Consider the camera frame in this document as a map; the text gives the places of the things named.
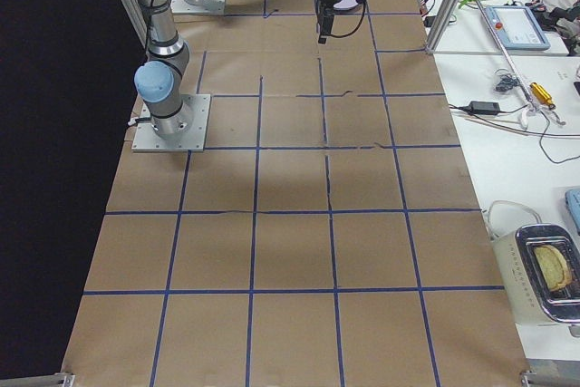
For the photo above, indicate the black power adapter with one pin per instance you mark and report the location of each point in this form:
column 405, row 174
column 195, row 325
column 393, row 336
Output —
column 484, row 108

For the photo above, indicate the yellow orange tool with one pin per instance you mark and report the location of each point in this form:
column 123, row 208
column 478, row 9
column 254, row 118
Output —
column 542, row 95

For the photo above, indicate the toast slice in toaster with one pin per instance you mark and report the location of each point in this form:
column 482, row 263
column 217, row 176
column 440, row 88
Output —
column 554, row 267

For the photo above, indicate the brown paper table cover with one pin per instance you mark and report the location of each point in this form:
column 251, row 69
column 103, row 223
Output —
column 328, row 234

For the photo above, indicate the light blue box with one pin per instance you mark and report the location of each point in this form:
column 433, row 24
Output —
column 572, row 203

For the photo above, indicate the robot teach pendant tablet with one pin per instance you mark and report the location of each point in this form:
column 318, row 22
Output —
column 516, row 27

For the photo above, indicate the cream toaster chrome top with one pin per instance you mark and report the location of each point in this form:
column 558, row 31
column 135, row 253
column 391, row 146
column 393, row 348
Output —
column 531, row 301

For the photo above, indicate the square metal base plate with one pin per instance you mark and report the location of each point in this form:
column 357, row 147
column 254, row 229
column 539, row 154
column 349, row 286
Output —
column 186, row 130

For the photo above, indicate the aluminium frame post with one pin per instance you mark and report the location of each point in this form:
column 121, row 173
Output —
column 448, row 2

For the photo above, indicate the long grabber stick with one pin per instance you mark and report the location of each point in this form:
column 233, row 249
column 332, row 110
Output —
column 533, row 105

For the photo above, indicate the wooden chopstick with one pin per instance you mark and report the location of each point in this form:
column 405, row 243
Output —
column 493, row 125

